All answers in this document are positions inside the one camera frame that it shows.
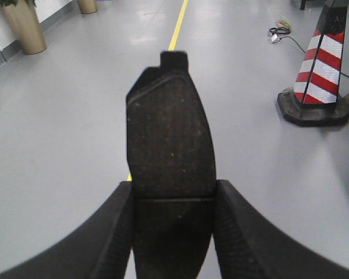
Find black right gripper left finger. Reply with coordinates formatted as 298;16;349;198
0;181;134;278

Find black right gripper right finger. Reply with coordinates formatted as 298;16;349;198
213;180;349;278

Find grey brake pad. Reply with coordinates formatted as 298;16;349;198
126;51;216;278

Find left red white traffic cone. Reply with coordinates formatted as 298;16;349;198
277;1;349;127

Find tan floor planter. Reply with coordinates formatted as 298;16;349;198
0;1;47;55

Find cables on floor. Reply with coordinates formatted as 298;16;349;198
266;17;308;55

